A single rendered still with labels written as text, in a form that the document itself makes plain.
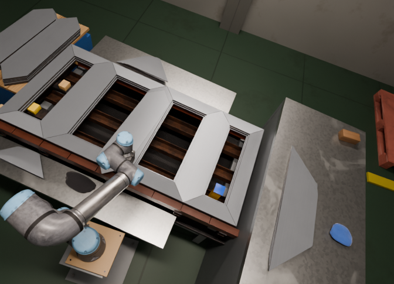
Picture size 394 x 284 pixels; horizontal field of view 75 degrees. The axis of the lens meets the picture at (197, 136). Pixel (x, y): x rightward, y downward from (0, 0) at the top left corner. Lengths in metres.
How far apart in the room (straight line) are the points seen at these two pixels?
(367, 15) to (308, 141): 2.63
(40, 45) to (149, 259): 1.81
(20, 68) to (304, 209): 1.96
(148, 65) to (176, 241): 1.46
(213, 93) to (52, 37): 1.27
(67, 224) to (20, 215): 0.14
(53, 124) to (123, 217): 0.70
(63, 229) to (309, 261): 1.10
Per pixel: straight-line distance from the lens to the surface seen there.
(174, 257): 2.32
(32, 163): 1.83
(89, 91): 1.89
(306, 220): 1.51
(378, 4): 4.10
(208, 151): 1.68
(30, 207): 1.04
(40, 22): 2.43
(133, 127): 1.70
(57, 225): 1.01
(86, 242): 1.39
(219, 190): 1.55
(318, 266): 1.51
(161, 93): 1.88
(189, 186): 1.56
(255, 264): 1.35
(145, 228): 1.64
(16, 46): 2.27
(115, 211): 1.67
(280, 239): 1.40
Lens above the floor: 2.29
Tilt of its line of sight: 57 degrees down
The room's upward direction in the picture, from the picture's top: 22 degrees clockwise
